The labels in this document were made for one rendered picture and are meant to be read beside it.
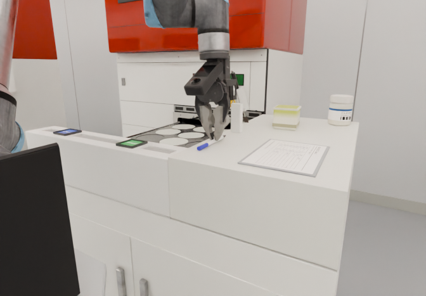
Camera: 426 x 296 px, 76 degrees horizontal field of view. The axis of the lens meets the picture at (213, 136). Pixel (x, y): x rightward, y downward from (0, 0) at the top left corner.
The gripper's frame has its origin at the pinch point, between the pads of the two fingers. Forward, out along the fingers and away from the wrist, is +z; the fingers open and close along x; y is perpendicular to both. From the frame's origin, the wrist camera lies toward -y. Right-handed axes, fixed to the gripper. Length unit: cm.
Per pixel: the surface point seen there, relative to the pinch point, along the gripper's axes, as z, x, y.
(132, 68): -20, 72, 48
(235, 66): -19, 15, 48
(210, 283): 29.7, -5.8, -13.9
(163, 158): 2.4, 4.9, -13.8
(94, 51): -55, 283, 197
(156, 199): 12.7, 7.9, -13.9
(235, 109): -5.2, -0.4, 13.2
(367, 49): -32, -32, 196
